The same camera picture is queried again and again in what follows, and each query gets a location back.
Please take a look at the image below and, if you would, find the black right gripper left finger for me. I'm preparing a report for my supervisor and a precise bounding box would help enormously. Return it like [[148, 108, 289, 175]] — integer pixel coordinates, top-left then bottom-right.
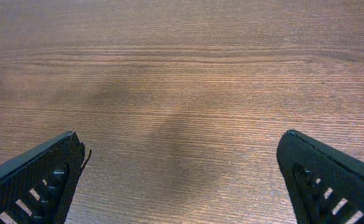
[[0, 131, 91, 223]]

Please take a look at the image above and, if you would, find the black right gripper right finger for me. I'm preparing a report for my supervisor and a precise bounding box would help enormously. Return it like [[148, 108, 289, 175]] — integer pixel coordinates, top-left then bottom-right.
[[276, 129, 364, 223]]

